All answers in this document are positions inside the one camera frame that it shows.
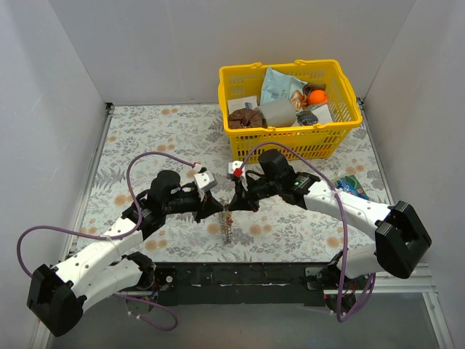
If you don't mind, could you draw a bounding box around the metal keyring disc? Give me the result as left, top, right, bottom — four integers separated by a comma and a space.
221, 200, 233, 244

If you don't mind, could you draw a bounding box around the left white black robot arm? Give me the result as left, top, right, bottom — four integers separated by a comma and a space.
27, 168, 223, 337

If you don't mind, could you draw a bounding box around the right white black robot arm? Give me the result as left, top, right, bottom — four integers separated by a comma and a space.
228, 149, 432, 289

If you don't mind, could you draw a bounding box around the brown chocolate donut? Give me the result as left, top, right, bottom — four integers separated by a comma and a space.
227, 108, 266, 129

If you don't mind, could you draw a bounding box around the floral table mat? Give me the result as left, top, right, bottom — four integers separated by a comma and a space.
75, 104, 370, 262

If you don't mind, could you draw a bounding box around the grey tape roll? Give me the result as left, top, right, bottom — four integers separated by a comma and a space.
255, 97, 296, 128

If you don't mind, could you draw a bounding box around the black car key fob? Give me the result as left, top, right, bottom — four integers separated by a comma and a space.
296, 111, 319, 127

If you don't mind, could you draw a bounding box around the white card box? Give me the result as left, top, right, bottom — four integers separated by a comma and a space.
227, 95, 258, 114

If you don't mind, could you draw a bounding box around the green sponge pack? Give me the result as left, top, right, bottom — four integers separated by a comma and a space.
333, 174, 369, 200

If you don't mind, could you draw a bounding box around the gold wrapped candy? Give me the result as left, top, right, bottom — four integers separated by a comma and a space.
289, 89, 308, 111

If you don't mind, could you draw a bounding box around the yellow plastic basket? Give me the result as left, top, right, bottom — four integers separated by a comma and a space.
218, 59, 363, 161

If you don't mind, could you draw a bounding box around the light blue snack bag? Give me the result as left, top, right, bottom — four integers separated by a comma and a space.
260, 67, 307, 105

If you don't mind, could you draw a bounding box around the orange fruit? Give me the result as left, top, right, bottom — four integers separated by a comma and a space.
307, 89, 328, 105

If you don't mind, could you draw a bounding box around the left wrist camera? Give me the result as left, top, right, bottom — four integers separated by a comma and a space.
194, 170, 217, 201

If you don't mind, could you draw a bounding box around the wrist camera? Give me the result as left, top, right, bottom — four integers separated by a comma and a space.
227, 161, 248, 190
194, 170, 217, 201

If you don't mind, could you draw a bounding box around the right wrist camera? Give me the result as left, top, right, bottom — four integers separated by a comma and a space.
227, 161, 248, 190

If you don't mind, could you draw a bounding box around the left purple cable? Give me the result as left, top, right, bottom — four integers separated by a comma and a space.
16, 151, 203, 332

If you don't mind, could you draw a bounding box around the purple cable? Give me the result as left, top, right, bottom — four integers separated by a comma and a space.
16, 151, 203, 332
241, 141, 377, 324

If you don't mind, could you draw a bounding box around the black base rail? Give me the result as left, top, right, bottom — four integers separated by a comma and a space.
112, 261, 364, 306

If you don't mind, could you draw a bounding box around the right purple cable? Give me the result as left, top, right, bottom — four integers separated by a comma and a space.
241, 141, 377, 324

